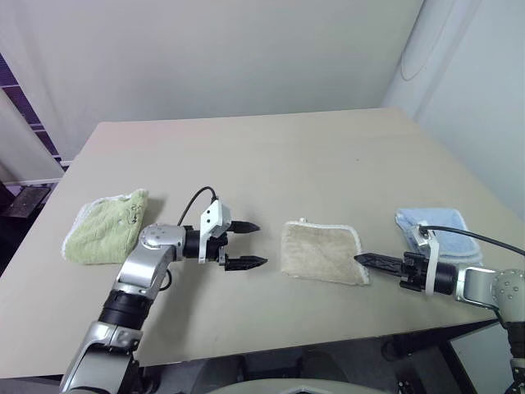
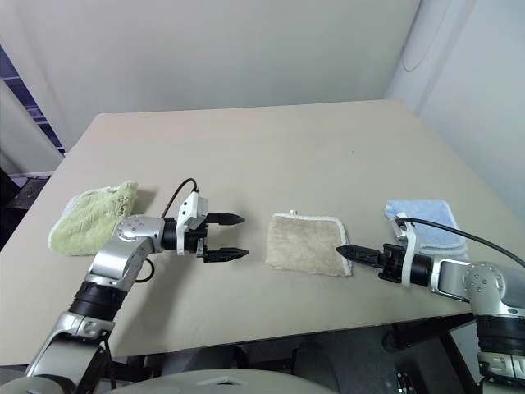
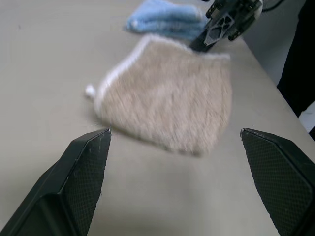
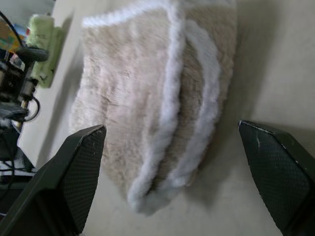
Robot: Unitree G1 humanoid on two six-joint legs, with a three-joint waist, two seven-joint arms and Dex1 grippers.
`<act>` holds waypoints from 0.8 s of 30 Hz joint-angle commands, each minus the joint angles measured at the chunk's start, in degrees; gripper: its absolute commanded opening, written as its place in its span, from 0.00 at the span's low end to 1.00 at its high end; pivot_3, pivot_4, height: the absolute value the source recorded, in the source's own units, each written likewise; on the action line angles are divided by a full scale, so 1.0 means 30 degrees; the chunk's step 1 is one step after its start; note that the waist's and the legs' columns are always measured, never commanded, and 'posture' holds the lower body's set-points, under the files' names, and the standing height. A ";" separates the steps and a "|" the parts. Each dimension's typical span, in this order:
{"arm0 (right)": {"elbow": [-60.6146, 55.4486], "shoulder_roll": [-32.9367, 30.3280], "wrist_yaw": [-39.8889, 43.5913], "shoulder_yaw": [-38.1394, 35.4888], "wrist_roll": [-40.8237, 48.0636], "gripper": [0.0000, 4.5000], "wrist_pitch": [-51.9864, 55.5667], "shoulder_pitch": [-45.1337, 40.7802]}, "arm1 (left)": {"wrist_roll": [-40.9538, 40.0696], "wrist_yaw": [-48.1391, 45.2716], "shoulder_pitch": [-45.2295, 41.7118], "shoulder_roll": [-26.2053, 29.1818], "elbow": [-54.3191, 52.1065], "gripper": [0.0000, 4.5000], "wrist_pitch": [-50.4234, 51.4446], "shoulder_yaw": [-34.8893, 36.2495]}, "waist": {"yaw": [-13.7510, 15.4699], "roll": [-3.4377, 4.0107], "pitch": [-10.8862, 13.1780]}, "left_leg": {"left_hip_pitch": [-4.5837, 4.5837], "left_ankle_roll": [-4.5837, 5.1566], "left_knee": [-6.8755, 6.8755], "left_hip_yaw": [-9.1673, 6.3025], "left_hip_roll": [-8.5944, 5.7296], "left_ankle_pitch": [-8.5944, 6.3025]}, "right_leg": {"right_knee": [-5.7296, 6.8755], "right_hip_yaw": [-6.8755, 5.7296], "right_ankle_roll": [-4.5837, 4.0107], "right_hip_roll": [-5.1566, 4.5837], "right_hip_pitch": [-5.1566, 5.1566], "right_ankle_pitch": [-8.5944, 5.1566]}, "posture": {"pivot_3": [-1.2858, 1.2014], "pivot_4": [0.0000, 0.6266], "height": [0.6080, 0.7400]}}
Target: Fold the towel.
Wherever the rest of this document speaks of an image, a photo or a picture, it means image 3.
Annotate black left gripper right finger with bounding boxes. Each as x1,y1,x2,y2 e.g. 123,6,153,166
240,127,315,236

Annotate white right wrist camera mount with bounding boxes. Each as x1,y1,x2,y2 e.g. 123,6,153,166
253,0,264,18

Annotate black shape beside table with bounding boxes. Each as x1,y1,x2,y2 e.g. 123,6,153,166
277,0,315,118

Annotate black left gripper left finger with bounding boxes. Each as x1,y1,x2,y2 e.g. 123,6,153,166
0,128,112,236

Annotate beige towel with white trim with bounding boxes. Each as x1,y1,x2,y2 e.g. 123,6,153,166
85,34,234,158

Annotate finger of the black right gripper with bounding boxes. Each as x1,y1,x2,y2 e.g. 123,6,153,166
203,13,235,47
189,26,213,54

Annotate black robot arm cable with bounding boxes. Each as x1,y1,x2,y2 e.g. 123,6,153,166
261,0,284,12

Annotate folded light blue towel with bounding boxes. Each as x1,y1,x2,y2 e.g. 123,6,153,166
126,0,207,41

